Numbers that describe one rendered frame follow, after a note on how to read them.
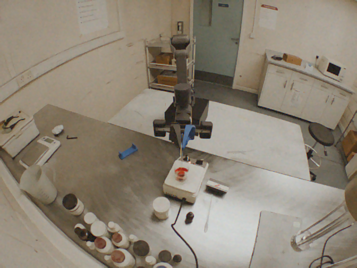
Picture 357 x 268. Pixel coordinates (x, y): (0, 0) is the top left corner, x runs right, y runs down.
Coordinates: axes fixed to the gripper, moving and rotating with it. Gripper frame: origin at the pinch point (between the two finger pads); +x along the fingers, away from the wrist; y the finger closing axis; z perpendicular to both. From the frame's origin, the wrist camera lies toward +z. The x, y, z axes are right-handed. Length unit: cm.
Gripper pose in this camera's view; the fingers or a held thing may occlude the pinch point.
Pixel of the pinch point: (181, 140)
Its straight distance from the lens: 50.6
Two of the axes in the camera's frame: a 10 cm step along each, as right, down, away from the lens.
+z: 0.0, 7.4, 6.7
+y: -10.0, -0.4, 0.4
